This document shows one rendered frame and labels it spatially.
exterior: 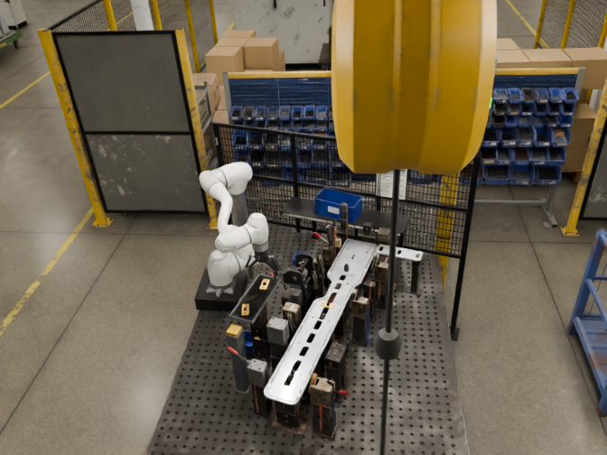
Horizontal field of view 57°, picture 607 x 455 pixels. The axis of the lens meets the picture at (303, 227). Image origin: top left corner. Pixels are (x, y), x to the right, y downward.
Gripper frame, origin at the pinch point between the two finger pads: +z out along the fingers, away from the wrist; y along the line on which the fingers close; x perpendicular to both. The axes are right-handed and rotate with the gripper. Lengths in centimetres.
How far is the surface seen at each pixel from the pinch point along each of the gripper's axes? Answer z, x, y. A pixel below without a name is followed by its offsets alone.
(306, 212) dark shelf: 18, 96, 3
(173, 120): 4, 208, -145
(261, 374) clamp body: 17, -53, 12
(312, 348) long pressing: 21.5, -28.5, 33.1
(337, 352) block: 19, -31, 47
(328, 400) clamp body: 22, -59, 47
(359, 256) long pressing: 21, 54, 46
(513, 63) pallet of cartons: -13, 340, 158
